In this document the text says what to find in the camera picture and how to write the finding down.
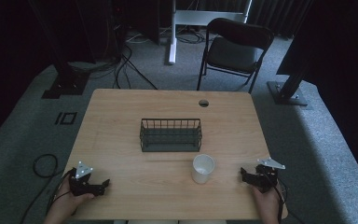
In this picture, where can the black metal stand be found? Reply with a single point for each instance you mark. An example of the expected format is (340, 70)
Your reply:
(65, 81)
(289, 91)

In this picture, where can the person's right hand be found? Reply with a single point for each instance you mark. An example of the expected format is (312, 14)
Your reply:
(267, 202)

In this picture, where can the person's left hand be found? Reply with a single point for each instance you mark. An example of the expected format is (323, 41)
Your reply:
(71, 200)

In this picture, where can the white desk frame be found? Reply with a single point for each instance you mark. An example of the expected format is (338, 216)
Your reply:
(180, 18)

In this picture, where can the black folding chair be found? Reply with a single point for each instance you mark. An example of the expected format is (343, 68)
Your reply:
(233, 53)

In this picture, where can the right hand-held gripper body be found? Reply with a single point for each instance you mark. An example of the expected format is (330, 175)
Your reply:
(265, 175)

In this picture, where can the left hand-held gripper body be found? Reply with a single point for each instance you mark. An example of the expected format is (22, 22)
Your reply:
(80, 180)

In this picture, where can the dark curtain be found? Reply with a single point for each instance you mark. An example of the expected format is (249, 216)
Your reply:
(279, 15)

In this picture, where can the white cup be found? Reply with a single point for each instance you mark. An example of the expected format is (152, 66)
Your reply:
(202, 170)

